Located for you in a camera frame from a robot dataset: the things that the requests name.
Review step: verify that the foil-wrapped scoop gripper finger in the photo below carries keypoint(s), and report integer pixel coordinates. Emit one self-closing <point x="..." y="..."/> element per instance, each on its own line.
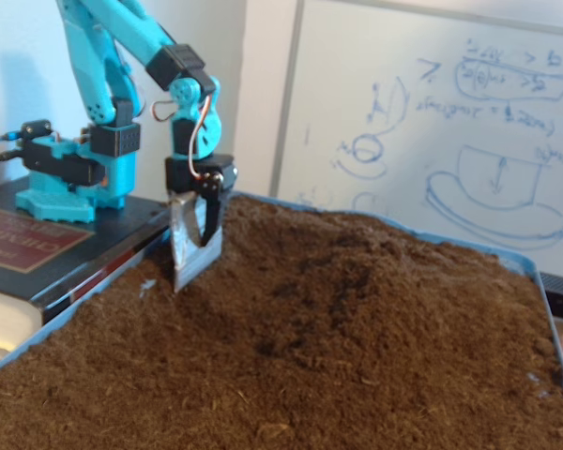
<point x="187" y="244"/>

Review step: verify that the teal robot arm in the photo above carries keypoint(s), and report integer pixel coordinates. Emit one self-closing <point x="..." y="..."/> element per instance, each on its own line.
<point x="122" y="28"/>

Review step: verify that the whiteboard with blue drawings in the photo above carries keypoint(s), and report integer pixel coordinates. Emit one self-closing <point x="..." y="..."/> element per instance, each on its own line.
<point x="450" y="164"/>

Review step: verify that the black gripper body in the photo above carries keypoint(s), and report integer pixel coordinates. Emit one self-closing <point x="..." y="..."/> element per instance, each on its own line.
<point x="183" y="177"/>

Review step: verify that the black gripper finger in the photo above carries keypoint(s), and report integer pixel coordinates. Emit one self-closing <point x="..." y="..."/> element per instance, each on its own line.
<point x="213" y="211"/>

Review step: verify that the black chemistry handbook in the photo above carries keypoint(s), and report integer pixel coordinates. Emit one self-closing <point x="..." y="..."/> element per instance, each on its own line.
<point x="23" y="276"/>

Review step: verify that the blue plastic tray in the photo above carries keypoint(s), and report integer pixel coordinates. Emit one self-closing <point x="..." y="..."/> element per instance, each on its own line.
<point x="546" y="300"/>

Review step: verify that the blue tray of soil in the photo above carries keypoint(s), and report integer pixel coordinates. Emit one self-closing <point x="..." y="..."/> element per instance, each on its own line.
<point x="309" y="337"/>

